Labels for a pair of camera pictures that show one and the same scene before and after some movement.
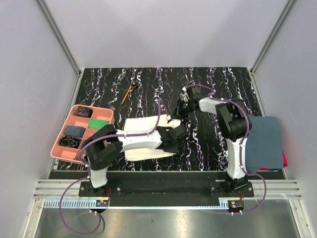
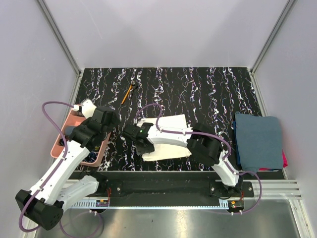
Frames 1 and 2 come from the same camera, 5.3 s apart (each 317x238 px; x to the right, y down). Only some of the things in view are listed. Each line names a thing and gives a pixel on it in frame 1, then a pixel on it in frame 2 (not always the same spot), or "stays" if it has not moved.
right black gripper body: x=183 y=109 to x=140 y=150
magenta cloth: x=285 y=160 stays
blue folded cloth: x=264 y=147 stays
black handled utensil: x=134 y=85 stays
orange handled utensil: x=127 y=93 stays
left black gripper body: x=174 y=149 to x=114 y=122
